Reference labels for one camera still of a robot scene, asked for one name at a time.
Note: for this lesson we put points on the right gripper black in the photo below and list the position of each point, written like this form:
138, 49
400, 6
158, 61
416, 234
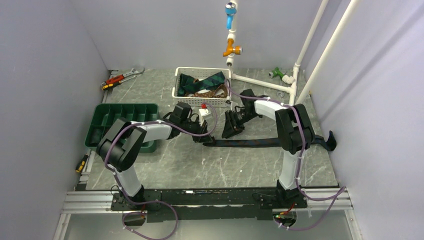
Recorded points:
231, 127

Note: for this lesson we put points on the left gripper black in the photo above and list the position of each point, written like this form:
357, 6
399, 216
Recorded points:
205, 138

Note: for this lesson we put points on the navy brown striped tie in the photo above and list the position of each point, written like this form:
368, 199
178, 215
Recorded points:
330, 144

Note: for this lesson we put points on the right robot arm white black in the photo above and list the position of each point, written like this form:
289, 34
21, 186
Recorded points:
295, 135

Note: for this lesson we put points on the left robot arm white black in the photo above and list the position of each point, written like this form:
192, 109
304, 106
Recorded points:
121, 144

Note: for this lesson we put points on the brown patterned tie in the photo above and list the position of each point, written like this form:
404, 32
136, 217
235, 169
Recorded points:
220, 92

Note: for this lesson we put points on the green striped tie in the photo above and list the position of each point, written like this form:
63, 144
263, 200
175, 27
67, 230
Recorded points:
191, 85

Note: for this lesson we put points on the white plastic basket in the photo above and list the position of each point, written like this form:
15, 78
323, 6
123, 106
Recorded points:
201, 73

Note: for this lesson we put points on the green valve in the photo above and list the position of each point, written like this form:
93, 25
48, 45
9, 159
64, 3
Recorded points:
276, 72

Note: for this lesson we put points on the orange valve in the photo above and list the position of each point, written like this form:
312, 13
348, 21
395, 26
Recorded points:
231, 48

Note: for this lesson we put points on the green compartment tray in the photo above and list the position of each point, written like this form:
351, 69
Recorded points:
106, 114

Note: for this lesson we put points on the dark rolled tie in tray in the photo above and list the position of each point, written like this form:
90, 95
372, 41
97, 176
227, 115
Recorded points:
96, 136

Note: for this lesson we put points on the blue valve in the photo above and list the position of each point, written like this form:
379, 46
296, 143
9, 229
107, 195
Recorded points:
230, 11

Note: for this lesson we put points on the yellow black screwdriver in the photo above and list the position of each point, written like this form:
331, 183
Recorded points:
82, 163

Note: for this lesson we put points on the white pvc pipe frame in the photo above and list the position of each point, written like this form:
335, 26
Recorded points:
292, 89

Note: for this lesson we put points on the red handled adjustable wrench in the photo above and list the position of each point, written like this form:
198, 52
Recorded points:
119, 79

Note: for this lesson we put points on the aluminium rail frame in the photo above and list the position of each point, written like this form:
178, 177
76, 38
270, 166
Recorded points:
98, 202

